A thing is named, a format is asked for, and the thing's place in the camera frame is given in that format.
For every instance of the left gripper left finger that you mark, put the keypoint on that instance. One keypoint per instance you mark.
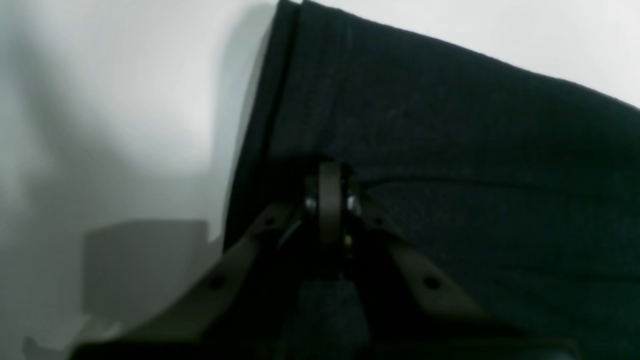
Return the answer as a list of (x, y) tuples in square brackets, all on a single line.
[(237, 310)]

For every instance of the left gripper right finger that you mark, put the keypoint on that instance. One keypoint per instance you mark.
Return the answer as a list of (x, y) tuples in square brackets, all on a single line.
[(413, 305)]

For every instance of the black T-shirt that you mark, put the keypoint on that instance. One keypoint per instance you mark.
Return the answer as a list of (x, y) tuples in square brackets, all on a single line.
[(523, 187)]

